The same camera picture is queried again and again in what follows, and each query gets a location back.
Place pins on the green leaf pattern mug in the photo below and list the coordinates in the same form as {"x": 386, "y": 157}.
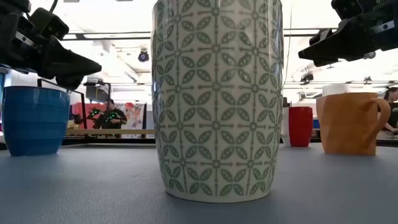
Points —
{"x": 217, "y": 109}

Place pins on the blue ribbed mug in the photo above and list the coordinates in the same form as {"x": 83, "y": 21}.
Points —
{"x": 34, "y": 124}

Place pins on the black ceiling camera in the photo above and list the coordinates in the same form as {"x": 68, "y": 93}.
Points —
{"x": 307, "y": 77}
{"x": 143, "y": 56}

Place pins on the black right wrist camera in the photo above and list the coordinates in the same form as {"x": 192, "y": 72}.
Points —
{"x": 345, "y": 9}

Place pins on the person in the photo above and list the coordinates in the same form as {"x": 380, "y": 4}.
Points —
{"x": 392, "y": 96}
{"x": 113, "y": 119}

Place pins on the grey-blue table mat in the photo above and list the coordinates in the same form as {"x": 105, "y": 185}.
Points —
{"x": 93, "y": 186}

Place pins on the red panel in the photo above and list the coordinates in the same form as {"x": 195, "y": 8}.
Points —
{"x": 81, "y": 113}

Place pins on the orange mug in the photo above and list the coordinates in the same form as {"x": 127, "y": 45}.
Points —
{"x": 345, "y": 124}

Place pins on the black hanging monitor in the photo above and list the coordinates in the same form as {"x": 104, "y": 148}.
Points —
{"x": 96, "y": 92}

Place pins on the colourful poster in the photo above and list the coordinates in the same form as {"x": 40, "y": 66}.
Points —
{"x": 136, "y": 116}

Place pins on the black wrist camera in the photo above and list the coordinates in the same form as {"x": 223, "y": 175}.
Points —
{"x": 345, "y": 9}
{"x": 49, "y": 25}

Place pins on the black aluminium table frame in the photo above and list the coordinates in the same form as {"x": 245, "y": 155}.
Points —
{"x": 109, "y": 141}

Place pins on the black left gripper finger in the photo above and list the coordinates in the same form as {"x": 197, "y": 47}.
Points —
{"x": 71, "y": 82}
{"x": 68, "y": 65}

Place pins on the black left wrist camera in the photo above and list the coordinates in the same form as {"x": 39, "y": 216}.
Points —
{"x": 49, "y": 25}

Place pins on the red mug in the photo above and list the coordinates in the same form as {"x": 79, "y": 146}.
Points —
{"x": 300, "y": 127}

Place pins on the wooden shelf with black frame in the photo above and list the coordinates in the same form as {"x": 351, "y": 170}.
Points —
{"x": 109, "y": 132}

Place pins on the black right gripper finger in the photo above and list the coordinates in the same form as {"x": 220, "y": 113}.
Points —
{"x": 325, "y": 62}
{"x": 342, "y": 43}

